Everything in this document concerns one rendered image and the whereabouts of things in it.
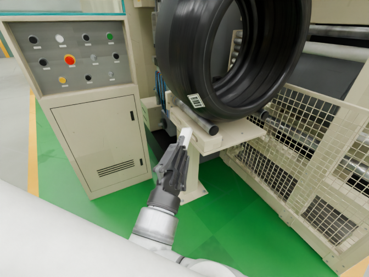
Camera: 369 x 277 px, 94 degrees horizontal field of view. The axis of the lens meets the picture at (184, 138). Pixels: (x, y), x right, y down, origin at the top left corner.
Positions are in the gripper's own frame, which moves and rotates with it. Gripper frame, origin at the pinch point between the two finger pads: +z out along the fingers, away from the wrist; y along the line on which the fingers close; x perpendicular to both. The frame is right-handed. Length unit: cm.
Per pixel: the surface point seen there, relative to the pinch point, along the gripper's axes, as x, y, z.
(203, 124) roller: -3.5, 14.3, 17.1
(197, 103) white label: -0.2, 1.4, 15.5
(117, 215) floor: -91, 69, -20
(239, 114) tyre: 9.3, 17.0, 23.3
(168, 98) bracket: -26.9, 12.2, 35.5
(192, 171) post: -40, 77, 24
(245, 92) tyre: 8, 26, 46
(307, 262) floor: 32, 120, -13
